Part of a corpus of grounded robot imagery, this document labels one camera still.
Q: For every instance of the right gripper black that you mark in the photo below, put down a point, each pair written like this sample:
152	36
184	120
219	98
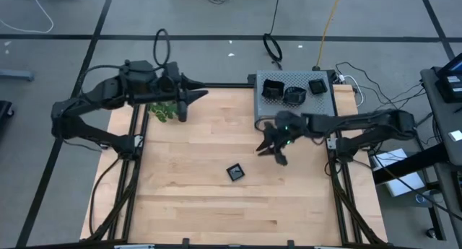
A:
290	131

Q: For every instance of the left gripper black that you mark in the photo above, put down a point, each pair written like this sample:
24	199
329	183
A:
169	97

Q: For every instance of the deep square black plate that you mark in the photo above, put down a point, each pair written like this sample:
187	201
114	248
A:
273	90

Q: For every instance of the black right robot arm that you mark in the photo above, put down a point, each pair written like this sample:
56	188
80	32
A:
361	124

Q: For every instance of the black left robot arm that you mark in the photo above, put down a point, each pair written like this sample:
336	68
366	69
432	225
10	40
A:
90	94

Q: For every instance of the green plant in white pot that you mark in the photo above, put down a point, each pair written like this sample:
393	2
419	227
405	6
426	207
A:
164	112

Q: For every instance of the grey perforated metal shelf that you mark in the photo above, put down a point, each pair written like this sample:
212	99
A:
317	104

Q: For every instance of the white floor box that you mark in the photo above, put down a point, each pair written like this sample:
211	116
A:
400	184

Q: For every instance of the black desk leg beam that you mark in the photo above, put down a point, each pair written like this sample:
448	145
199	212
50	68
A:
408	164

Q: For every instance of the dark grey desk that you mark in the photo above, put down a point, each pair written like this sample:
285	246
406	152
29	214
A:
442	115

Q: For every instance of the grey furniture foot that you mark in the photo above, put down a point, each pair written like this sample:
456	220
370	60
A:
16	75

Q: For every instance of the black device box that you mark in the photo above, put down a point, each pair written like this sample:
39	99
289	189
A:
449	90

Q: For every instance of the black caster base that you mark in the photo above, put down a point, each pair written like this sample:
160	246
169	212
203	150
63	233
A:
4	110

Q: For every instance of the black monitor screen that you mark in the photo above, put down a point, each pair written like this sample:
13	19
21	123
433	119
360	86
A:
455	65

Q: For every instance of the white arm base bracket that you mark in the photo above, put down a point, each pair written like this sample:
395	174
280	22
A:
332	143
138	141

